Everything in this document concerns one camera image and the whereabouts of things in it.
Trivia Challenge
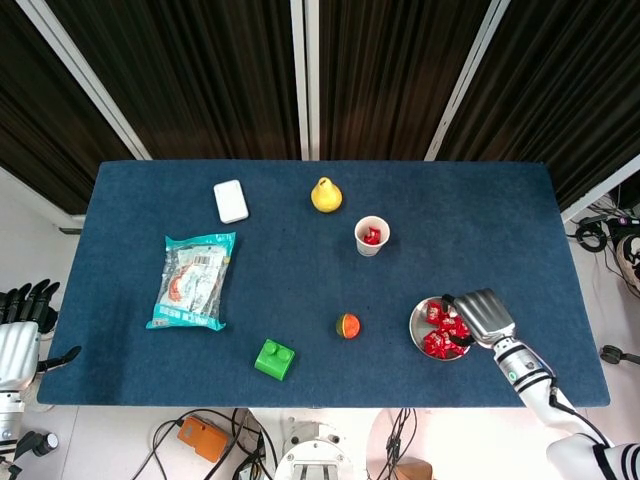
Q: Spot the blue table cloth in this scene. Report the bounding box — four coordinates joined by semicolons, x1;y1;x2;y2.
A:
36;159;612;409

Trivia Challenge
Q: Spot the white paper cup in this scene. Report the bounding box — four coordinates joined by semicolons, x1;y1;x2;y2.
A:
353;214;391;258

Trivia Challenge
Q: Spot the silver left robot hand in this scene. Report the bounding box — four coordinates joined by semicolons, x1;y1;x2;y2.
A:
0;279;82;390

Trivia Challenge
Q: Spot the black knob clamp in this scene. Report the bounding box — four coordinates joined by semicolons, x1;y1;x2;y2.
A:
14;429;60;459

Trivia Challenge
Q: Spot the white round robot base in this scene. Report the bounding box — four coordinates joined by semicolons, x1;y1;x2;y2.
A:
274;419;354;480

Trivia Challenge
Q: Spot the black looped floor cable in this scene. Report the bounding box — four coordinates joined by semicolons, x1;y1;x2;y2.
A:
132;407;281;480

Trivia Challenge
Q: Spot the black handle object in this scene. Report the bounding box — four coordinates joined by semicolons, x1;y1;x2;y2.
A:
599;344;640;366

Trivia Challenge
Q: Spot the white rectangular box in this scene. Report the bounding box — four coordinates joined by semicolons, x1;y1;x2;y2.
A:
213;178;250;225

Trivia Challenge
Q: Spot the teal clear snack bag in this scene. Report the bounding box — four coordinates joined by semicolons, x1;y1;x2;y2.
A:
145;231;237;332

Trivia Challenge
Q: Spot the dark pleated curtain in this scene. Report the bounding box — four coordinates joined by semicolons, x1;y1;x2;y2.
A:
47;0;302;161
435;0;640;212
0;0;135;216
318;0;490;161

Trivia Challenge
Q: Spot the black white shoe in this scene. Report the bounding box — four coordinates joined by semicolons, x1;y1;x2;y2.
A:
612;233;640;292

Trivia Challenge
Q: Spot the white frame post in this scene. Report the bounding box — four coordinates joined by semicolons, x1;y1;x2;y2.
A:
304;0;322;161
559;153;640;225
289;0;310;161
16;0;152;161
423;0;512;162

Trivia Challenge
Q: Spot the brown wooden object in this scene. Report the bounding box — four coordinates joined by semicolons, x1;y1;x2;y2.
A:
398;459;434;480

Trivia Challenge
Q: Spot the black floor cable bundle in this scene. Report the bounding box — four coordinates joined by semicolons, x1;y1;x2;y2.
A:
383;407;419;480

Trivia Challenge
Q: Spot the orange floor device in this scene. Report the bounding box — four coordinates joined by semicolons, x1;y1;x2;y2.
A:
177;414;230;464

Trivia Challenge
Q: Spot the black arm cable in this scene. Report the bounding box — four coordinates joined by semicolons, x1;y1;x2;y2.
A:
547;372;616;449

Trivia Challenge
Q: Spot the green toy building block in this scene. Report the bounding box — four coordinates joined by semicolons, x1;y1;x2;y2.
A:
253;338;297;383

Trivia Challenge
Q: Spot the silver metal plate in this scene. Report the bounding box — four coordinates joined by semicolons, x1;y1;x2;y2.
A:
408;295;474;362

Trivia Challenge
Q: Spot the black coiled cable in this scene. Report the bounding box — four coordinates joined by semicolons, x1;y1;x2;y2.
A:
574;219;609;252

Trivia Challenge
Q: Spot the yellow toy pear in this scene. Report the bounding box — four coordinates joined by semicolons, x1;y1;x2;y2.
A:
310;175;344;215

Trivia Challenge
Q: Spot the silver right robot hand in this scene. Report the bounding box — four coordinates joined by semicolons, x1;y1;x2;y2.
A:
440;288;516;349

